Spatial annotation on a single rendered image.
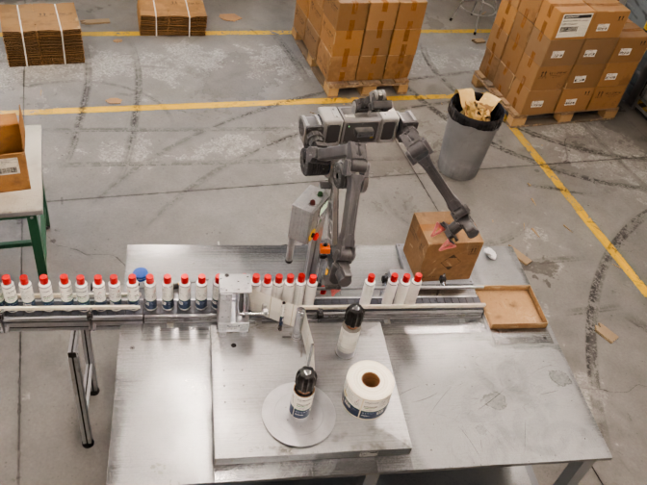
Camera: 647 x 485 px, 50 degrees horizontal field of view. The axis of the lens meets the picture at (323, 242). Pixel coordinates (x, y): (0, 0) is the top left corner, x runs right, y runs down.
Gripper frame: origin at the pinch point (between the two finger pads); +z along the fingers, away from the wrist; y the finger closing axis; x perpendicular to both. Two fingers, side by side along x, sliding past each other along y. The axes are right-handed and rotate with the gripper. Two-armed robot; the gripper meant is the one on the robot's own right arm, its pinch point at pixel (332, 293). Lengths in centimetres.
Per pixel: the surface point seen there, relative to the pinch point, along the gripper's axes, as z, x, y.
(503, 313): 23, 7, 94
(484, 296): 22, 18, 87
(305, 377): -8, -52, -21
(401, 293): 8.5, 7.8, 36.3
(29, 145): 25, 148, -152
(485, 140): 54, 218, 168
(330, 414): 20, -50, -6
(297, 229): -28.5, 11.4, -17.7
